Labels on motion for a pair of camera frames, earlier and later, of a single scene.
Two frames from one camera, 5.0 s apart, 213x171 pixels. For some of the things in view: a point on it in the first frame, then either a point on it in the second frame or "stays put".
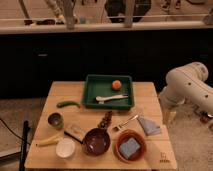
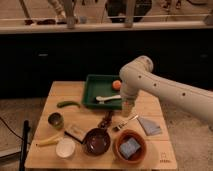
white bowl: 65,147 stays put
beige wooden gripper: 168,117 to 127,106
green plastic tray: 108,91 stays put
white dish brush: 101,99 stays put
